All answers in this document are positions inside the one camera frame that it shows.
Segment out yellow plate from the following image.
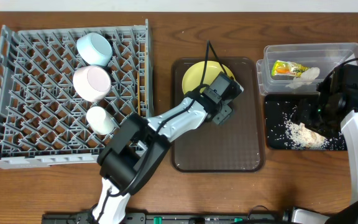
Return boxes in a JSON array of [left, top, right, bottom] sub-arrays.
[[182, 60, 223, 94]]

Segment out white tissue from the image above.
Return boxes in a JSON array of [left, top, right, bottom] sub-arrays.
[[286, 67, 320, 89]]

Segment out yellow snack wrapper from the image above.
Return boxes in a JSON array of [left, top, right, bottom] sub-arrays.
[[271, 60, 310, 77]]

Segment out rice and food scraps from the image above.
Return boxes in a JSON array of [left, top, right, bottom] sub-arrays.
[[267, 105, 346, 150]]

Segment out small light green cup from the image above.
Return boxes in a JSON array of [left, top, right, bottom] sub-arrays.
[[86, 106, 114, 135]]

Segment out white pink-rimmed bowl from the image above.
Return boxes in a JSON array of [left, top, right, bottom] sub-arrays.
[[73, 65, 111, 103]]

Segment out light blue bowl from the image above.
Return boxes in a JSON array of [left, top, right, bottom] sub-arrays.
[[76, 32, 113, 67]]

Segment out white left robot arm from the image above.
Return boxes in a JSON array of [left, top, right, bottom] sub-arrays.
[[88, 72, 244, 223]]

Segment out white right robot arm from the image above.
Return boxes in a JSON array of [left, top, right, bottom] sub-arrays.
[[286, 61, 358, 223]]

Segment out clear plastic waste bin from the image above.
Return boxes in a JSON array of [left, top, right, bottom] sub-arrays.
[[256, 42, 358, 96]]

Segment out black waste tray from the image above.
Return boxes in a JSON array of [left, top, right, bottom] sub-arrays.
[[263, 93, 349, 152]]

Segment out grey plastic dishwasher rack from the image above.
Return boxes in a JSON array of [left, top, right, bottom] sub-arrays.
[[0, 24, 154, 169]]

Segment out dark brown serving tray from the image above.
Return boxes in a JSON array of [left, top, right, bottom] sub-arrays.
[[170, 57, 265, 172]]

